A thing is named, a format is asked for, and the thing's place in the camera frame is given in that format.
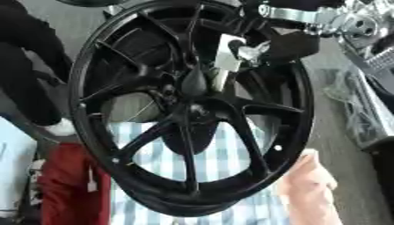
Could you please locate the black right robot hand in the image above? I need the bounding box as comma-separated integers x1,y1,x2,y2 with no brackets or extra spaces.
179,1,324,98

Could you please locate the person's hand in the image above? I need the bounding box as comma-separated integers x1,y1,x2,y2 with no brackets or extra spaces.
277,149,345,225

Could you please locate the black spoked wheel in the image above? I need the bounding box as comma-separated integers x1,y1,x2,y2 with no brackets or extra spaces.
68,0,316,218

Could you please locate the black round object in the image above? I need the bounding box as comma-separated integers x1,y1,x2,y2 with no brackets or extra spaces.
54,0,129,8

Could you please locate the red fabric bag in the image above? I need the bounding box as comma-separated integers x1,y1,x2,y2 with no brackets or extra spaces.
38,142,113,225

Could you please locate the person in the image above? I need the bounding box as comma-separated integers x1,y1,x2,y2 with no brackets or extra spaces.
0,0,79,137

